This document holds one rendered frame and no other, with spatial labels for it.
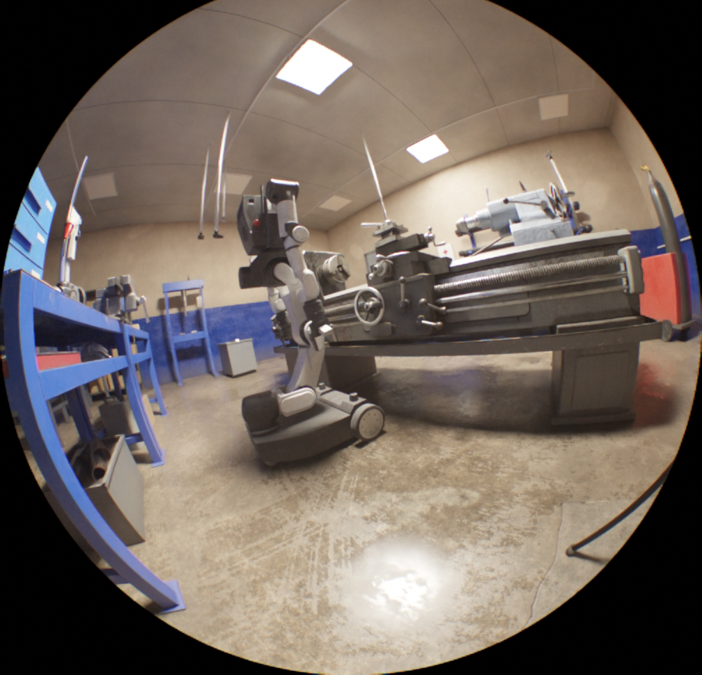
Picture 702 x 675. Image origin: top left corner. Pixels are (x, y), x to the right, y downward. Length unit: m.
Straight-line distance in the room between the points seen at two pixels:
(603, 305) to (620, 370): 0.31
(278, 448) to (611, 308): 1.64
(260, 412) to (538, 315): 1.37
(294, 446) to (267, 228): 1.05
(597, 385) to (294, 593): 1.33
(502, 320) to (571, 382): 0.47
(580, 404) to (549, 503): 0.54
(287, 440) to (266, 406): 0.20
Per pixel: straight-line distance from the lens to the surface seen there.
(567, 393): 1.21
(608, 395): 1.28
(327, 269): 1.95
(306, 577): 0.75
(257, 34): 2.85
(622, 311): 1.25
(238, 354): 3.69
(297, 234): 1.00
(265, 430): 1.13
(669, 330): 2.83
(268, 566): 0.81
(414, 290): 1.09
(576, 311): 1.16
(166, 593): 0.83
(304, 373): 1.17
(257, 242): 1.15
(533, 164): 4.96
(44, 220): 1.04
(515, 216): 1.35
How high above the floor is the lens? 0.66
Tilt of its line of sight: 2 degrees down
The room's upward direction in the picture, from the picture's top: 10 degrees counter-clockwise
